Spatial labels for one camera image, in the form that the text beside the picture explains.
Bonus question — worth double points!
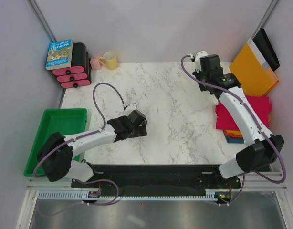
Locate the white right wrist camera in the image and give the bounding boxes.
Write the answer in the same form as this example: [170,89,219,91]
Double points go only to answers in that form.
[190,50,208,72]

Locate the orange folded t shirt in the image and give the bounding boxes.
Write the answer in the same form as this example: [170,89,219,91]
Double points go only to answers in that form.
[223,115,272,137]

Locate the small pink container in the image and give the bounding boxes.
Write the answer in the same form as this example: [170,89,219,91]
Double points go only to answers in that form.
[90,57,102,70]

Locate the blue folded t shirt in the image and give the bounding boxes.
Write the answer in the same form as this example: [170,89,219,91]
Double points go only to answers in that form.
[225,135,244,144]

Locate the blue treehouse book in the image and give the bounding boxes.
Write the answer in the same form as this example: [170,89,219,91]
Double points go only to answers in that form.
[45,40,73,71]

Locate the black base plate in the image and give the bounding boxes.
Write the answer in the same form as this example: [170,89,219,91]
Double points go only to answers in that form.
[71,165,241,196]

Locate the red folded t shirt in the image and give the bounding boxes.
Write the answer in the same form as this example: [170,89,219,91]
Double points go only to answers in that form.
[215,96,272,131]

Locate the black pink drawer organizer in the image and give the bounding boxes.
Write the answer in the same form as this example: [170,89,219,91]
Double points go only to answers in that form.
[52,42,91,89]

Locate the black folder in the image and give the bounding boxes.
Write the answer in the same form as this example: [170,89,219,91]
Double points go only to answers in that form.
[252,28,280,71]

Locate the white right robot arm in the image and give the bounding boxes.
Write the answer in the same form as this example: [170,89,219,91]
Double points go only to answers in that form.
[192,51,284,188]

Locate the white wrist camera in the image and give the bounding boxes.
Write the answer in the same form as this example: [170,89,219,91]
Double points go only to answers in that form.
[190,50,208,72]
[123,103,137,111]

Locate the yellow mug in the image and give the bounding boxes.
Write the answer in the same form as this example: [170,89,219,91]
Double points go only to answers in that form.
[99,51,117,70]

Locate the white cable duct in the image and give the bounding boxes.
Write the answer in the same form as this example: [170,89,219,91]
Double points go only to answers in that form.
[37,189,218,201]

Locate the white t shirt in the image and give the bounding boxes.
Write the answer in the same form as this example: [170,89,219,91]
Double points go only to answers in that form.
[210,94,219,105]

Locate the green plastic tray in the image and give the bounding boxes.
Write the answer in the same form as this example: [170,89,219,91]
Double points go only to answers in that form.
[24,108,87,177]

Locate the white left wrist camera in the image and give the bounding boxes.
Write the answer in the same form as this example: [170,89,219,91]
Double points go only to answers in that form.
[123,103,137,111]

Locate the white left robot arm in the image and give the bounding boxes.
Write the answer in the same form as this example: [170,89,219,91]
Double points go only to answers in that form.
[36,110,147,187]

